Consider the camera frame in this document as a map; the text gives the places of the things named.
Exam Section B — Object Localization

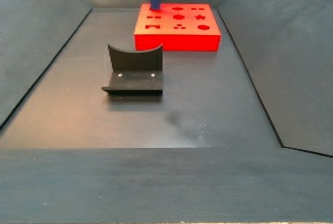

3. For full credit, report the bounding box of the red shape sorting board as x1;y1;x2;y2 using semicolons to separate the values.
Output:
134;4;221;52

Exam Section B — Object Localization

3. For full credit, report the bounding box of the black curved holder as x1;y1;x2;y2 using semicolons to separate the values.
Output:
102;46;165;94

